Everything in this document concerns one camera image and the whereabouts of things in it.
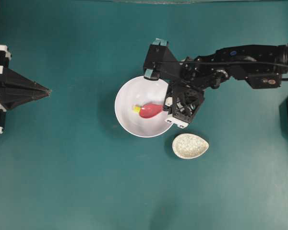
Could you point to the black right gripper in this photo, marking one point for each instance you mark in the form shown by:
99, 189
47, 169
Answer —
182, 101

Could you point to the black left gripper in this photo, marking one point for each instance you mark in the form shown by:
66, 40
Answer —
12, 78

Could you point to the pink ceramic spoon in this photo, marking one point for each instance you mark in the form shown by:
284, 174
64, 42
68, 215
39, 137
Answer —
150, 110

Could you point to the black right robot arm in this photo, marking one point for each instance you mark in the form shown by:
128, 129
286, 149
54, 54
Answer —
262, 67

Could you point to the white round bowl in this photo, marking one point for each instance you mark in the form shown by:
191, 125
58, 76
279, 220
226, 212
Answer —
138, 92

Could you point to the speckled beige spoon rest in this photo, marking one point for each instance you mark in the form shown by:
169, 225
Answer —
189, 146

